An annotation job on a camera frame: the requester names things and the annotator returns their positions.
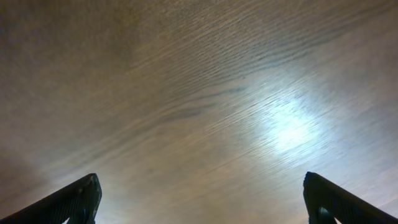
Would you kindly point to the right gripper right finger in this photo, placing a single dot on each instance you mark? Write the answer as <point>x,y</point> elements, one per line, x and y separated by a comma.
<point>326,202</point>

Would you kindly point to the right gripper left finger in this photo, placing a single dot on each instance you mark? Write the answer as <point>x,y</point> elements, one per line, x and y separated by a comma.
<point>76,203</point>

